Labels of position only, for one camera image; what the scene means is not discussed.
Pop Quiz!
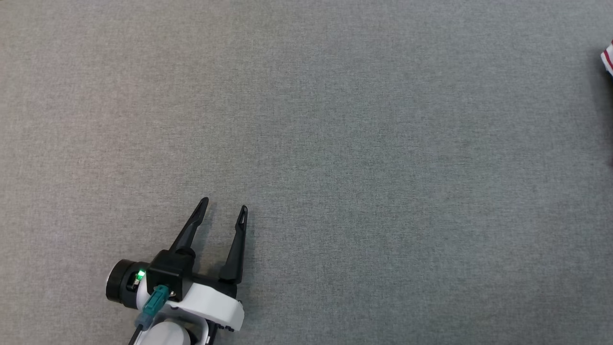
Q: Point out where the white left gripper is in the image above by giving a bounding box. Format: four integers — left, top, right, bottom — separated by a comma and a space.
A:
158, 197, 249, 334

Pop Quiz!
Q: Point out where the red basketball jersey striped trim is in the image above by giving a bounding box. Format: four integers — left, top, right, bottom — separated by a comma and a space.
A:
601, 40, 613, 77

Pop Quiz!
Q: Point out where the black left cable teal plug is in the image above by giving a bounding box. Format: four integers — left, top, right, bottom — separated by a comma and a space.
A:
127, 285, 170, 345

